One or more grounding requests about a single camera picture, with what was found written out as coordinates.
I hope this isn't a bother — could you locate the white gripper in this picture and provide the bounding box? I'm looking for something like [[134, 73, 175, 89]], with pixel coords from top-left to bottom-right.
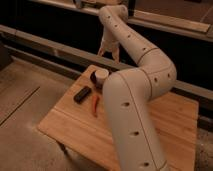
[[97, 30, 119, 62]]

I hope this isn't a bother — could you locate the white ceramic cup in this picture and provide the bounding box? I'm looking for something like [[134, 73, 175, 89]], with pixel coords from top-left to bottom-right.
[[95, 69, 109, 84]]

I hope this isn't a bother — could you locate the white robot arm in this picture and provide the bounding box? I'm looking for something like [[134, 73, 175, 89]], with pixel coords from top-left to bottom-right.
[[99, 5, 177, 171]]

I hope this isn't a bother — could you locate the dark purple ceramic bowl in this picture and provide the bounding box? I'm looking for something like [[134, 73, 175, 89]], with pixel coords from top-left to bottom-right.
[[90, 69, 111, 89]]

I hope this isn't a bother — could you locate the black rectangular block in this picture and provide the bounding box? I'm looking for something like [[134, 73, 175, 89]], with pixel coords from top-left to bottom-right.
[[73, 86, 92, 104]]

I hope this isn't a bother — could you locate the red chili pepper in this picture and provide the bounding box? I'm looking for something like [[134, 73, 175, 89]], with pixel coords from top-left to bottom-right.
[[92, 94, 100, 117]]

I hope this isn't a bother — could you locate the wooden table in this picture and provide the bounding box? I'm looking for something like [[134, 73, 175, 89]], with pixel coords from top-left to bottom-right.
[[38, 65, 198, 171]]

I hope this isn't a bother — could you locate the metal table leg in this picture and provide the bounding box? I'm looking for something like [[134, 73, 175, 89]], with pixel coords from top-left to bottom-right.
[[56, 141, 68, 155]]

